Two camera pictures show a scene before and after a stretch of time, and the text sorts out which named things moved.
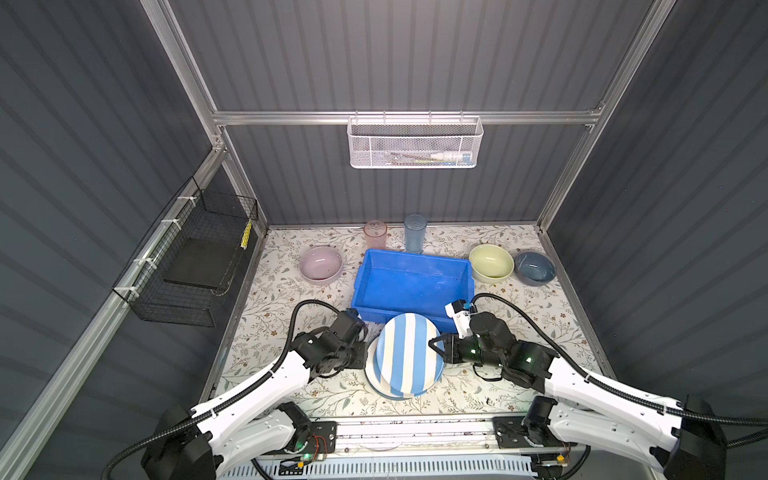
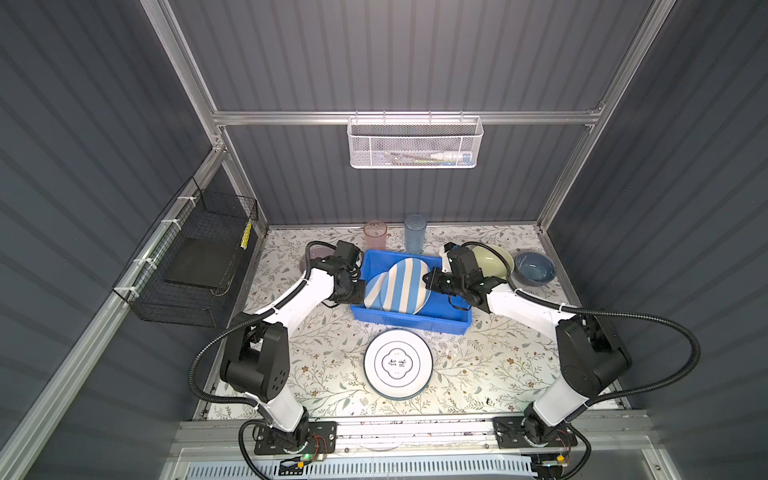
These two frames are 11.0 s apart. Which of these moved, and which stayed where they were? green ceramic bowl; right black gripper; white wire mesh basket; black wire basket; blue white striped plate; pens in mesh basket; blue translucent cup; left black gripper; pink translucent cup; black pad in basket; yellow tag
Moved: left black gripper; blue white striped plate; right black gripper
Stayed: pens in mesh basket; white wire mesh basket; black wire basket; pink translucent cup; yellow tag; black pad in basket; blue translucent cup; green ceramic bowl
